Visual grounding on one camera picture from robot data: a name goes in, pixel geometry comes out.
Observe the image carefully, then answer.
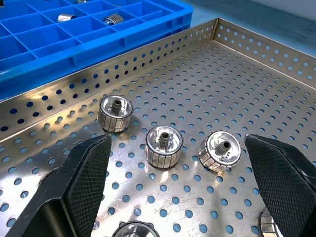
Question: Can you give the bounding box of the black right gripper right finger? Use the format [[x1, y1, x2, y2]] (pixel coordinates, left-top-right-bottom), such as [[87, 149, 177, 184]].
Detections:
[[244, 134, 316, 237]]

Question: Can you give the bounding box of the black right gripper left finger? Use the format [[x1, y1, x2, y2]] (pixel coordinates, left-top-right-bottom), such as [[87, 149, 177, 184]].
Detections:
[[4, 134, 112, 237]]

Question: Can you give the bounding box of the blue compartment tray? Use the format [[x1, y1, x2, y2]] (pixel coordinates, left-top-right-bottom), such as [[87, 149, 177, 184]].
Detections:
[[0, 0, 194, 102]]

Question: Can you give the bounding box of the perforated stainless steel tray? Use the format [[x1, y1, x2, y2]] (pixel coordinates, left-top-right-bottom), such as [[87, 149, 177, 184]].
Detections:
[[0, 17, 316, 237]]

